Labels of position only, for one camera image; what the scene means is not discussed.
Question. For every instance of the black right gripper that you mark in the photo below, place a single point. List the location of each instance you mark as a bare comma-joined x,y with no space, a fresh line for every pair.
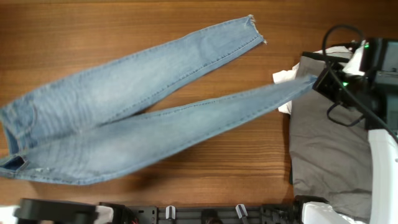
324,81

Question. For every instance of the light blue denim jeans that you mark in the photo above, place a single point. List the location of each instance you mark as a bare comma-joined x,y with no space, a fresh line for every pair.
93,126

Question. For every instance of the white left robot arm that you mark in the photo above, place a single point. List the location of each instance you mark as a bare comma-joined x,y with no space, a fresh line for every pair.
35,211

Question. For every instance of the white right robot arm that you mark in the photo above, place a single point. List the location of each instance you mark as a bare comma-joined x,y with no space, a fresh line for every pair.
373,92

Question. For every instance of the black and grey mesh garment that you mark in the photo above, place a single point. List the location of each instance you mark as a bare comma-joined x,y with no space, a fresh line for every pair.
335,53

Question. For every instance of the grey shorts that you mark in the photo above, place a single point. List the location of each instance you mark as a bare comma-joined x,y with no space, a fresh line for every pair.
330,160

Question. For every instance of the black base rail with clips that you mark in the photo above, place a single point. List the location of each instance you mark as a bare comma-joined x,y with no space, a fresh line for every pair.
264,214

